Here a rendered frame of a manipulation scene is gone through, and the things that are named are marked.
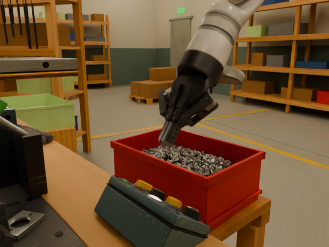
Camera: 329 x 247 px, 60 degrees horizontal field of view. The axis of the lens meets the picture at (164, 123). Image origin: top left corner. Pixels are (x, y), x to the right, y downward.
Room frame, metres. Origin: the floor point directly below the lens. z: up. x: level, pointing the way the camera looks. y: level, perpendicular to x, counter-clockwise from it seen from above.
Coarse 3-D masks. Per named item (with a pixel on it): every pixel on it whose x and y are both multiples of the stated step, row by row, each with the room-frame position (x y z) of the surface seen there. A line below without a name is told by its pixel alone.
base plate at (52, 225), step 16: (0, 192) 0.46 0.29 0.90; (16, 192) 0.46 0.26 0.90; (16, 208) 0.41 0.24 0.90; (32, 208) 0.41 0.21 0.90; (48, 208) 0.41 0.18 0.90; (16, 224) 0.36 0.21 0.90; (48, 224) 0.36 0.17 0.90; (64, 224) 0.36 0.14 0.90; (32, 240) 0.33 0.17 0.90; (48, 240) 0.33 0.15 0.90; (64, 240) 0.33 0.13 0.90; (80, 240) 0.33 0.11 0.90
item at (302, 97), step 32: (288, 0) 5.99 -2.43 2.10; (320, 0) 4.98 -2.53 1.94; (256, 32) 6.16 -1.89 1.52; (288, 32) 5.52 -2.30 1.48; (256, 64) 6.15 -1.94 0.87; (288, 64) 5.62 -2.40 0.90; (320, 64) 4.97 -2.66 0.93; (256, 96) 5.94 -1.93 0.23; (288, 96) 5.35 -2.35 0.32; (320, 96) 4.88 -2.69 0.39
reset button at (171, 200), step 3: (168, 198) 0.36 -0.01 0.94; (171, 198) 0.36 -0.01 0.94; (174, 198) 0.37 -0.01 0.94; (168, 201) 0.36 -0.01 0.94; (171, 201) 0.36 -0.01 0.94; (174, 201) 0.36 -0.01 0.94; (177, 201) 0.36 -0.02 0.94; (180, 201) 0.37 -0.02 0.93; (174, 204) 0.36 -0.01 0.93; (177, 204) 0.36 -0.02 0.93; (180, 204) 0.36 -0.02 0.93; (180, 207) 0.36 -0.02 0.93
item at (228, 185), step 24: (120, 144) 0.67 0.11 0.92; (144, 144) 0.76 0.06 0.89; (192, 144) 0.76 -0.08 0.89; (216, 144) 0.70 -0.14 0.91; (120, 168) 0.67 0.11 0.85; (144, 168) 0.60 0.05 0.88; (168, 168) 0.54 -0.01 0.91; (192, 168) 0.60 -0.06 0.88; (216, 168) 0.60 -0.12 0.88; (240, 168) 0.55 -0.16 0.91; (168, 192) 0.55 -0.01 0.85; (192, 192) 0.50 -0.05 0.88; (216, 192) 0.50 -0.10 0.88; (240, 192) 0.56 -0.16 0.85; (216, 216) 0.50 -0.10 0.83
